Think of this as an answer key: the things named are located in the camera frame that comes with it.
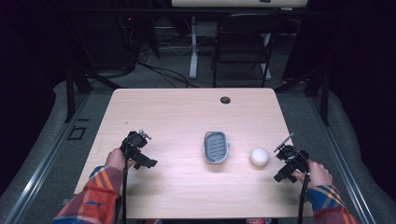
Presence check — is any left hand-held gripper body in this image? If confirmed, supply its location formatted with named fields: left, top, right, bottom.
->
left=120, top=130, right=159, bottom=171

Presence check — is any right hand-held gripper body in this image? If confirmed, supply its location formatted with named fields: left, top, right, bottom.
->
left=273, top=144, right=311, bottom=184

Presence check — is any white round soap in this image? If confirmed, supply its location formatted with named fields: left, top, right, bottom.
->
left=248, top=147, right=270, bottom=168

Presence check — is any grey soap dish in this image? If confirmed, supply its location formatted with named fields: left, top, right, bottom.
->
left=203, top=130, right=231, bottom=165

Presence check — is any person's left hand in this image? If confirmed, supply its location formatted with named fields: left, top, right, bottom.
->
left=105, top=147, right=136, bottom=172

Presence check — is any person's right hand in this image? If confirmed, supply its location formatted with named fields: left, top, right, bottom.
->
left=292, top=160, right=333, bottom=190

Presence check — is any black metal stand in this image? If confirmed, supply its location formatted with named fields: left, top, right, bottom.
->
left=63, top=65, right=123, bottom=124
left=274, top=65, right=332, bottom=127

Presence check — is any black tape rectangle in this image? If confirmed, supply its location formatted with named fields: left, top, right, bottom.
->
left=66, top=125, right=88, bottom=141

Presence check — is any person's red patterned clothing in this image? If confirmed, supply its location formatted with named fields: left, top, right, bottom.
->
left=247, top=217, right=273, bottom=224

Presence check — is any white desk leg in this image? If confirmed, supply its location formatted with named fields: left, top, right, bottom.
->
left=189, top=15, right=200, bottom=80

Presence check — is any dark computer tower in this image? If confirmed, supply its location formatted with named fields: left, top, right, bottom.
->
left=88, top=12, right=138, bottom=72

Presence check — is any black folding chair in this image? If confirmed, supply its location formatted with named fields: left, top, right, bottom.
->
left=210, top=12, right=276, bottom=89

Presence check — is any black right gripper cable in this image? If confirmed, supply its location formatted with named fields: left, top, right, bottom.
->
left=296, top=172, right=311, bottom=224

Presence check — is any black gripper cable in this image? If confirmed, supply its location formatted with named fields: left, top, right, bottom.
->
left=121, top=155, right=129, bottom=224
left=296, top=172, right=311, bottom=224

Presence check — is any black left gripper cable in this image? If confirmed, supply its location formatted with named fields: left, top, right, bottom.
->
left=121, top=155, right=129, bottom=224

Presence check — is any metal floor rail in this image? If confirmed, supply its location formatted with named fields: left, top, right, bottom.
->
left=307, top=96, right=378, bottom=224
left=2, top=92, right=92, bottom=224

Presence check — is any black floor cable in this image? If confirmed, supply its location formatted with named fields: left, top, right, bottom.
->
left=135, top=60, right=200, bottom=89

